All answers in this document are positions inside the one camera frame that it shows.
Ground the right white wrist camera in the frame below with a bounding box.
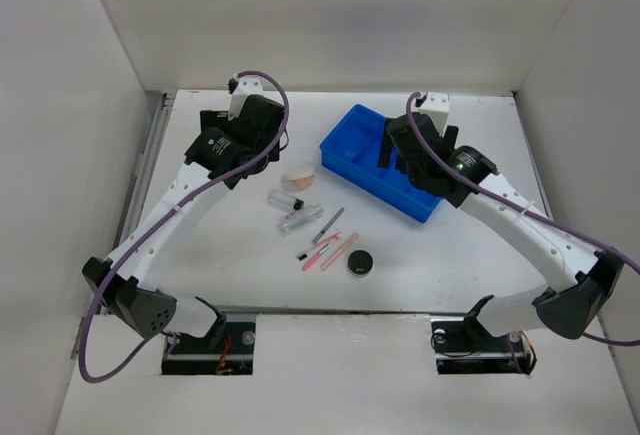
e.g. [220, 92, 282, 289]
[415, 91, 450, 135]

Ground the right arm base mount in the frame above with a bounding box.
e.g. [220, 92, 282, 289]
[430, 317, 538, 376]

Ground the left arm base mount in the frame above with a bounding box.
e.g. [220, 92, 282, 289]
[161, 313, 257, 376]

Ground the beige makeup sponge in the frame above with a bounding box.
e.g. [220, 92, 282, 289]
[282, 165, 315, 192]

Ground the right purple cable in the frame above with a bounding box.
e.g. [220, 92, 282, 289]
[405, 91, 640, 345]

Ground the pink makeup pen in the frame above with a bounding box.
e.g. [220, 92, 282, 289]
[302, 240, 336, 271]

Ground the peach makeup stick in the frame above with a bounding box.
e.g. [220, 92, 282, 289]
[321, 232, 359, 271]

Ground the frosted bottle black collar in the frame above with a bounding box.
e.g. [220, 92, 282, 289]
[268, 190, 305, 212]

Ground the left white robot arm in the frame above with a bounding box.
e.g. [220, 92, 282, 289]
[82, 92, 289, 352]

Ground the clear toner bottle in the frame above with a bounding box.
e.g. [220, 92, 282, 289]
[277, 205, 324, 236]

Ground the black round compact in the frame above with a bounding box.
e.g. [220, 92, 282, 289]
[347, 250, 374, 278]

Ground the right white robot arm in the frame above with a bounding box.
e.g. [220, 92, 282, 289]
[382, 113, 624, 349]

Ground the purple cable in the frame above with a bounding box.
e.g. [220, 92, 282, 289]
[405, 91, 640, 345]
[79, 70, 290, 384]

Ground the blue compartment tray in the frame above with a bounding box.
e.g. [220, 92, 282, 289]
[320, 104, 440, 223]

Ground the checkered makeup pencil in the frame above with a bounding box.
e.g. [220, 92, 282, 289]
[312, 207, 345, 244]

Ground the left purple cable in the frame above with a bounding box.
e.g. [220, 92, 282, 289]
[79, 70, 290, 384]

